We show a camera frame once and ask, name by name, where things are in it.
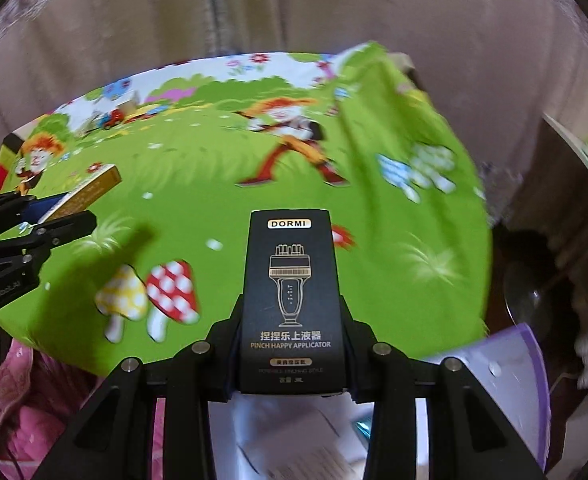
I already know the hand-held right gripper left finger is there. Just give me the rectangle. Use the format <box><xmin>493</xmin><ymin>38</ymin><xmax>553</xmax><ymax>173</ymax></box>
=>
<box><xmin>59</xmin><ymin>293</ymin><xmax>248</xmax><ymax>480</ymax></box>

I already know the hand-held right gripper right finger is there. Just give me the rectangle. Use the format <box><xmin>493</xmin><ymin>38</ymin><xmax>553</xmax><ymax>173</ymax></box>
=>
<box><xmin>340</xmin><ymin>293</ymin><xmax>548</xmax><ymax>480</ymax></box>

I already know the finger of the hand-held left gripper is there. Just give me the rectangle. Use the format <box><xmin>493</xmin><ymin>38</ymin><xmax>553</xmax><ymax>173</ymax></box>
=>
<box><xmin>0</xmin><ymin>210</ymin><xmax>99</xmax><ymax>267</ymax></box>
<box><xmin>0</xmin><ymin>191</ymin><xmax>71</xmax><ymax>239</ymax></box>

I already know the small yellow-brown box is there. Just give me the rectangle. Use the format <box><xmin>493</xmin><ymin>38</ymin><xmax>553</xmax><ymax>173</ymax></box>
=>
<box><xmin>39</xmin><ymin>164</ymin><xmax>123</xmax><ymax>226</ymax></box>

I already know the black box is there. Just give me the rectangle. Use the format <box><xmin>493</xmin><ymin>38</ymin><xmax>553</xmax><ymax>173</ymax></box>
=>
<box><xmin>238</xmin><ymin>208</ymin><xmax>347</xmax><ymax>395</ymax></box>

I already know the purple storage box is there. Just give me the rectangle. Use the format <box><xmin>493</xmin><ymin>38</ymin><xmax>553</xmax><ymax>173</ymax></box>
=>
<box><xmin>209</xmin><ymin>322</ymin><xmax>550</xmax><ymax>480</ymax></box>

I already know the pink floral quilt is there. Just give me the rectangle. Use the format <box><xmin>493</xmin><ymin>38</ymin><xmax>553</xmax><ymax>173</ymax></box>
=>
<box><xmin>0</xmin><ymin>335</ymin><xmax>175</xmax><ymax>480</ymax></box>

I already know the green cartoon printed blanket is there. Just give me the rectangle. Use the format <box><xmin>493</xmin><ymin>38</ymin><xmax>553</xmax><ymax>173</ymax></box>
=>
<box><xmin>0</xmin><ymin>42</ymin><xmax>494</xmax><ymax>378</ymax></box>

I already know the white round table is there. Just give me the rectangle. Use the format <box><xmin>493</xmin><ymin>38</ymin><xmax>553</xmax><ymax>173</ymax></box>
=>
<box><xmin>541</xmin><ymin>109</ymin><xmax>588</xmax><ymax>196</ymax></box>

